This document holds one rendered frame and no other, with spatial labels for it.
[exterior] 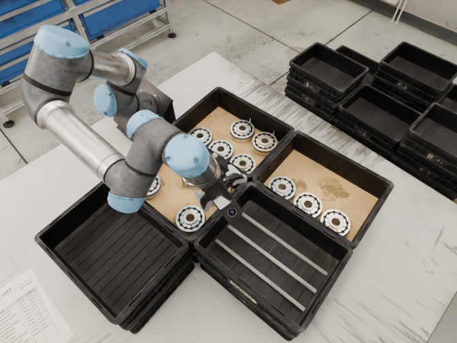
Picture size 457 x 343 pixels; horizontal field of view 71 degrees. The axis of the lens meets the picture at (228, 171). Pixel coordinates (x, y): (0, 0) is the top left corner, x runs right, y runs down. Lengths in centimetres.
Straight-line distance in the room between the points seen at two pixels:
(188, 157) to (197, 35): 292
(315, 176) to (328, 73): 113
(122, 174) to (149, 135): 11
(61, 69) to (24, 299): 83
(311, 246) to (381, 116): 131
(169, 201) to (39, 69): 59
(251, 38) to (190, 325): 278
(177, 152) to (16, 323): 95
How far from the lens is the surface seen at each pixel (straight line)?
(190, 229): 111
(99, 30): 303
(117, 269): 114
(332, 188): 126
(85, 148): 79
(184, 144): 59
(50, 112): 91
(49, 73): 93
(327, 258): 114
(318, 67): 230
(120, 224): 120
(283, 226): 115
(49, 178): 160
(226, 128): 138
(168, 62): 315
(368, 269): 131
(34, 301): 137
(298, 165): 129
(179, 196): 120
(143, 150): 66
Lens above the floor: 186
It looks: 56 degrees down
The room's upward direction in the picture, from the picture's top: 1 degrees counter-clockwise
